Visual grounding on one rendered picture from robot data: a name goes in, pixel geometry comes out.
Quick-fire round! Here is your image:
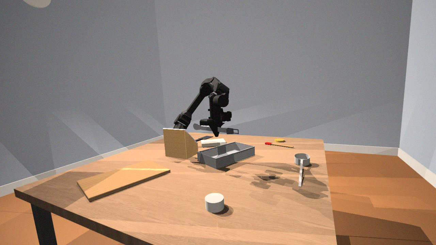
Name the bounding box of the white short cylinder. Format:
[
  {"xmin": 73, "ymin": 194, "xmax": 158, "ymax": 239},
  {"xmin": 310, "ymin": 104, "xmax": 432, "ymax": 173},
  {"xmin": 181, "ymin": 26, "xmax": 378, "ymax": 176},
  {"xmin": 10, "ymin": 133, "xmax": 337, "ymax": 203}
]
[{"xmin": 205, "ymin": 193, "xmax": 224, "ymax": 213}]

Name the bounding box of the white rectangular block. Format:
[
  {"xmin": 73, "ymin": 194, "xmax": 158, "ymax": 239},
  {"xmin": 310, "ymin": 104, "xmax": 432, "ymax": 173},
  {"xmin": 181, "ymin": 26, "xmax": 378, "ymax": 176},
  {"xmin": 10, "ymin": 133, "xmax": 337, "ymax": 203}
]
[{"xmin": 201, "ymin": 138, "xmax": 226, "ymax": 147}]

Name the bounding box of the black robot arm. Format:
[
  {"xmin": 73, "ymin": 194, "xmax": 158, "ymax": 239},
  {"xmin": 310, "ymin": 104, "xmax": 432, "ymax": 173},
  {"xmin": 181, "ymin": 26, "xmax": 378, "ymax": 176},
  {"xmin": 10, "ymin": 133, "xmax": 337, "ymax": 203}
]
[{"xmin": 173, "ymin": 77, "xmax": 232, "ymax": 129}]

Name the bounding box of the grey saucepan with long handle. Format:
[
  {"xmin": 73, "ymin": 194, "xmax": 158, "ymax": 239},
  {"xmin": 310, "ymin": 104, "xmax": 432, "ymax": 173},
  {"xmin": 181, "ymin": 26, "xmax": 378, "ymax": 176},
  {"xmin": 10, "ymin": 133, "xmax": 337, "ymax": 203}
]
[{"xmin": 294, "ymin": 153, "xmax": 310, "ymax": 187}]

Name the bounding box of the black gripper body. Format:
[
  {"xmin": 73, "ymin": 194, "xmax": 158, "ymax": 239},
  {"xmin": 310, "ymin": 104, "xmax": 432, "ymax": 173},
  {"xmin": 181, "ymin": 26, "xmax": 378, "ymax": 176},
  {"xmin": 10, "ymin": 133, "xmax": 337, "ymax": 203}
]
[{"xmin": 200, "ymin": 107, "xmax": 223, "ymax": 126}]

